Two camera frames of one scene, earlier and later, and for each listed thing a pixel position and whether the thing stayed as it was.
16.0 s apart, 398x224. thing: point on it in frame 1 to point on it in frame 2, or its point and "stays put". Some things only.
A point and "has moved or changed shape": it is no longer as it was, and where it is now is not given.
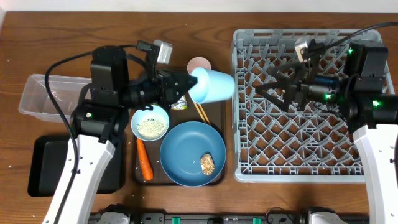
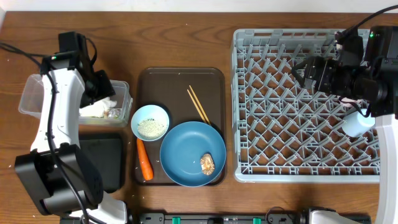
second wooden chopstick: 199,112 stays put
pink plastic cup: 198,62 has moved or changed shape
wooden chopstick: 204,114 stays put
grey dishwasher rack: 313,144 stays put
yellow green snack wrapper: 181,104 has moved or changed shape
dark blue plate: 183,147 stays put
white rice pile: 151,129 stays put
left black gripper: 162,88 to 104,88
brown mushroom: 207,163 stays put
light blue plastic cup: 211,86 has moved or changed shape
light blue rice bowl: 148,125 stays put
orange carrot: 145,162 stays put
